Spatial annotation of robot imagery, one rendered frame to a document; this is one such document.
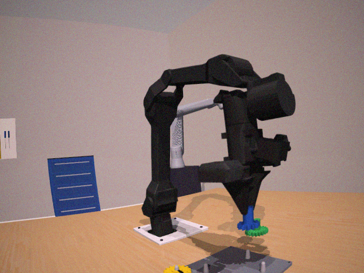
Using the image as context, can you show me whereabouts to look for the green gear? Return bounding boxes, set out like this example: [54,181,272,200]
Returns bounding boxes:
[245,218,268,237]

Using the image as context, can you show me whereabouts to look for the blue gear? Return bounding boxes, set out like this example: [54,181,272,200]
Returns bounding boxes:
[237,206,260,231]

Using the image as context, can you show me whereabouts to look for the yellow gear with black stripe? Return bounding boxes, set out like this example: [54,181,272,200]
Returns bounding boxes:
[164,265,192,273]

